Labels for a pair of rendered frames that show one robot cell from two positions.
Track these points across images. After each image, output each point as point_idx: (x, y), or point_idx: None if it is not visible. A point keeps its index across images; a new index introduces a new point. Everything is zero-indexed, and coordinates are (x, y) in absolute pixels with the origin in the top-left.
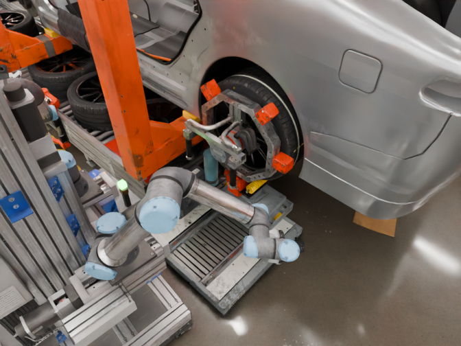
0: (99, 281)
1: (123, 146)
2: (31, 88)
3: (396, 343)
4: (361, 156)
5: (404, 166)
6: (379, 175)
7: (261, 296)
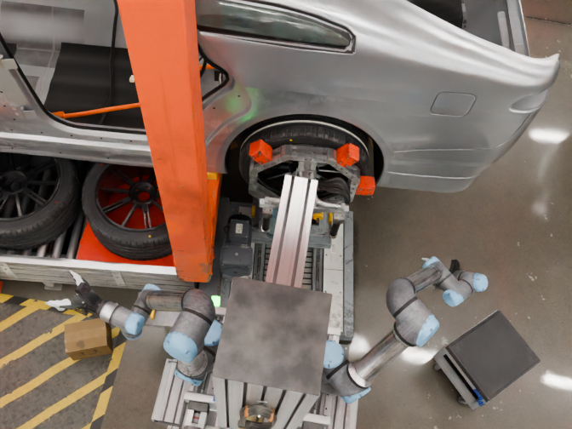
0: (322, 401)
1: (191, 262)
2: (211, 300)
3: (482, 264)
4: (450, 156)
5: (491, 152)
6: (467, 163)
7: (364, 301)
